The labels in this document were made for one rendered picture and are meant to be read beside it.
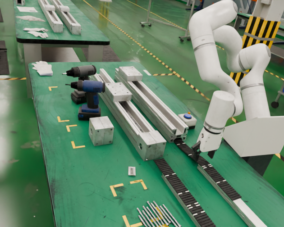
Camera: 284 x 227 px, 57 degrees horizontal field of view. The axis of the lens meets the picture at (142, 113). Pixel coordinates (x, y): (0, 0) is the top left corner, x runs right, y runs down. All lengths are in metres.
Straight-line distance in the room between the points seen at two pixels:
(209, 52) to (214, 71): 0.08
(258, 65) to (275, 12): 2.91
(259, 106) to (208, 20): 0.56
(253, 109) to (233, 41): 0.37
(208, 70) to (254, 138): 0.47
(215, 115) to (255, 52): 0.57
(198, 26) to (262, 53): 0.51
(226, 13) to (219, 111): 0.43
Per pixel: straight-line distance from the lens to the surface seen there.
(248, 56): 1.54
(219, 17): 1.22
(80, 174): 1.11
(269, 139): 1.47
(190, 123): 1.47
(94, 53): 2.98
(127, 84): 1.75
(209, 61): 1.08
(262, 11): 4.55
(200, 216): 1.01
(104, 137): 1.24
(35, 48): 2.87
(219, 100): 1.04
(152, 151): 1.18
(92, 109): 1.40
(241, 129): 1.40
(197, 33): 1.12
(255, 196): 1.24
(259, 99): 1.48
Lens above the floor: 1.55
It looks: 30 degrees down
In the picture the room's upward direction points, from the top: 10 degrees clockwise
